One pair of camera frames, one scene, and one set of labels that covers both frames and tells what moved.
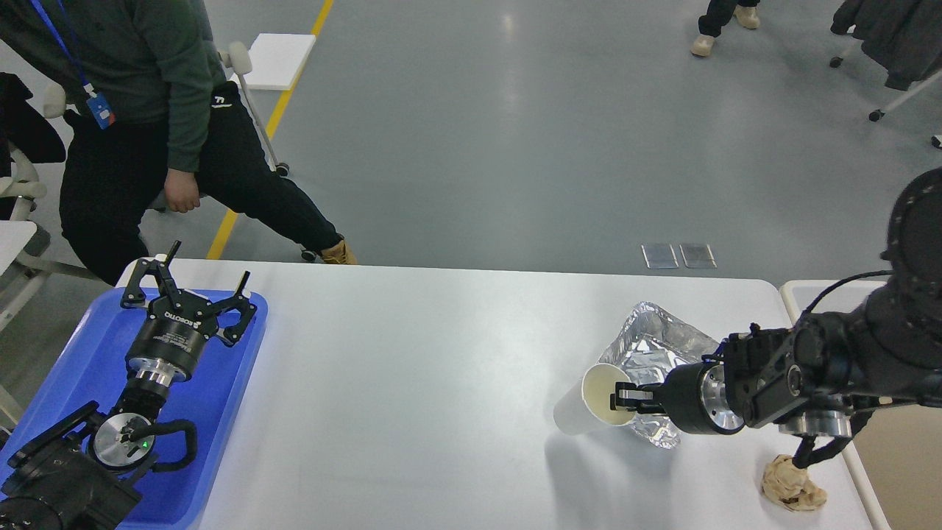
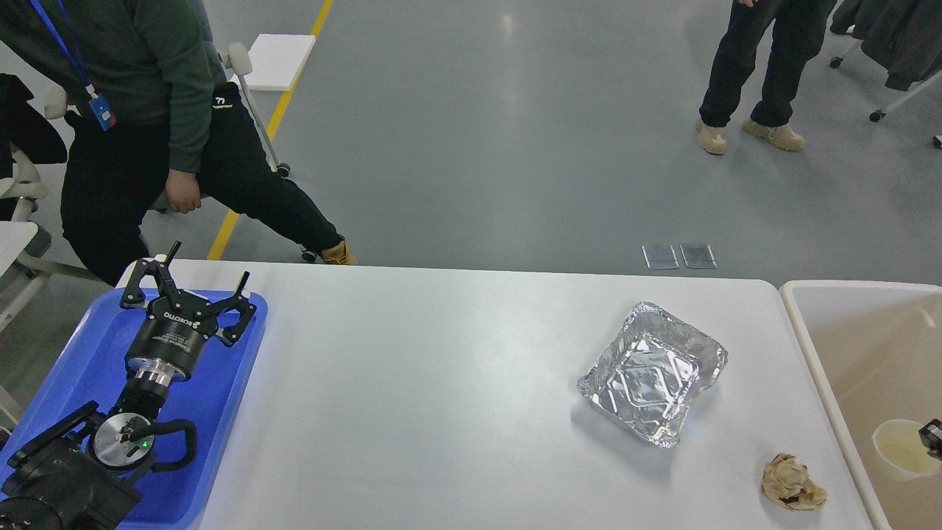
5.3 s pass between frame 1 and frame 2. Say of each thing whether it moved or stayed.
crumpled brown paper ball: stayed
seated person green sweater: stayed
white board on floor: stayed
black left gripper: stayed
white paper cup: moved
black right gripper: moved
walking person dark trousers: moved
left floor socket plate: stayed
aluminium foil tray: stayed
